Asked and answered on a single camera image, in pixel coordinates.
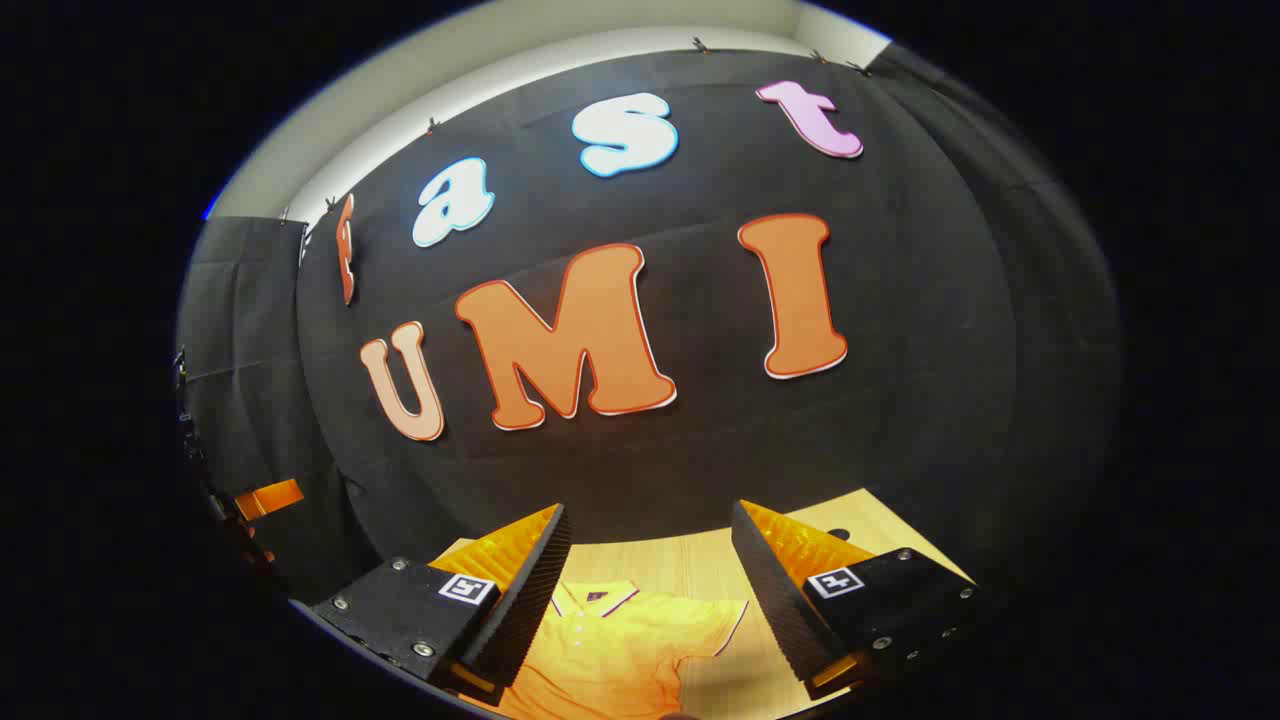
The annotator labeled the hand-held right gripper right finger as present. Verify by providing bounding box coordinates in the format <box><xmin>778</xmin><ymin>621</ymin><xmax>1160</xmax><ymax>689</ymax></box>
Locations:
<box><xmin>730</xmin><ymin>499</ymin><xmax>981</xmax><ymax>703</ymax></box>

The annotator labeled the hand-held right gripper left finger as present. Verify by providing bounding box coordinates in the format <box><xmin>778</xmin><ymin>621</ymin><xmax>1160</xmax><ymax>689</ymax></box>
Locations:
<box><xmin>310</xmin><ymin>503</ymin><xmax>574</xmax><ymax>698</ymax></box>

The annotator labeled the orange T-shirt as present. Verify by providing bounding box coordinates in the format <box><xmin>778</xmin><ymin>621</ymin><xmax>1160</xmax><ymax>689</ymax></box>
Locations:
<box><xmin>465</xmin><ymin>578</ymin><xmax>751</xmax><ymax>720</ymax></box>

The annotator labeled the black backdrop cloth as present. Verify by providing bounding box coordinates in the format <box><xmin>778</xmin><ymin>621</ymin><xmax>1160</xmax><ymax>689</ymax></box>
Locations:
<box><xmin>175</xmin><ymin>45</ymin><xmax>1121</xmax><ymax>601</ymax></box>

